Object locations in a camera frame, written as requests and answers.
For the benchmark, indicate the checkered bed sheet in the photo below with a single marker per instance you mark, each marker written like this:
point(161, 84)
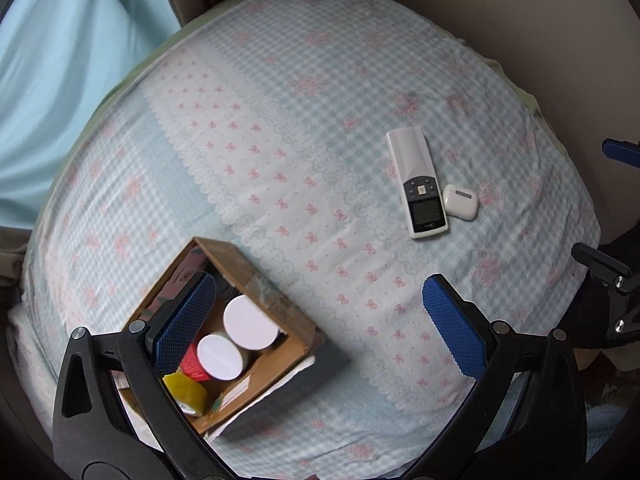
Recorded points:
point(265, 126)

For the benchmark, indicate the yellow tape roll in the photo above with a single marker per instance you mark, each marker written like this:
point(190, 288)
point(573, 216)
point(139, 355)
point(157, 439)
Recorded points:
point(191, 396)

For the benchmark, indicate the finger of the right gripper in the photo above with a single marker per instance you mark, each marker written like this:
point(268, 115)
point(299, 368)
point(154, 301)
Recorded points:
point(626, 152)
point(607, 316)

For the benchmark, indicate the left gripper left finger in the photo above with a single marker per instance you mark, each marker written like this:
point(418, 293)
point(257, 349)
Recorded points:
point(175, 324)

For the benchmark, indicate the white lid green jar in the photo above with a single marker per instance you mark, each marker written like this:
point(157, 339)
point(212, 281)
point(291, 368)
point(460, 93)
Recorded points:
point(247, 324)

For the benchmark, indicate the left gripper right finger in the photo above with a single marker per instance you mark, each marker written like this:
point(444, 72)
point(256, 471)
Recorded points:
point(467, 333)

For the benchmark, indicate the cardboard box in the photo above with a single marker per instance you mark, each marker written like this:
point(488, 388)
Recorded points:
point(267, 370)

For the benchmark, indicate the red box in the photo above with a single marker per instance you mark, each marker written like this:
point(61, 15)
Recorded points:
point(191, 366)

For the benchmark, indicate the white remote control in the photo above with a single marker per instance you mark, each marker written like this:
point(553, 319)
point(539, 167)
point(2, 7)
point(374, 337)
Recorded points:
point(416, 176)

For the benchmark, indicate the white earbuds case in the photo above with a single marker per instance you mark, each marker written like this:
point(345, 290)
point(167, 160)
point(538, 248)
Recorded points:
point(460, 203)

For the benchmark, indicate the light blue cloth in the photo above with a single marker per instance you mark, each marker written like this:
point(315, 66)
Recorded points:
point(59, 59)

